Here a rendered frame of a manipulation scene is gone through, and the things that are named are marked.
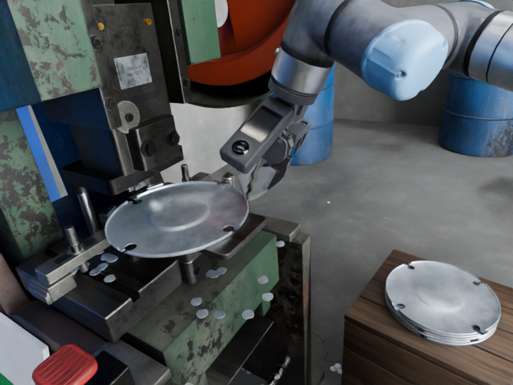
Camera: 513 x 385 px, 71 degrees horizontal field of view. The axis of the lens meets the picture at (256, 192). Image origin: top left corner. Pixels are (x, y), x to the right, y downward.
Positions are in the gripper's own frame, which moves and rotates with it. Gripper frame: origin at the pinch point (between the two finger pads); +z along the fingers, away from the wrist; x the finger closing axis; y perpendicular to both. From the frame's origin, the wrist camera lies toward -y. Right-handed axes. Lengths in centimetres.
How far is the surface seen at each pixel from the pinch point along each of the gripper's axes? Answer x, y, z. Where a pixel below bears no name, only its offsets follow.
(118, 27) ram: 31.6, 0.9, -15.1
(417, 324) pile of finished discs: -46, 31, 32
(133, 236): 15.4, -8.5, 16.4
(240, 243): -2.6, -2.2, 8.4
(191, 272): 4.2, -3.1, 22.5
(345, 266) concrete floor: -30, 93, 83
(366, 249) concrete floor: -35, 110, 80
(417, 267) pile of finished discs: -43, 54, 33
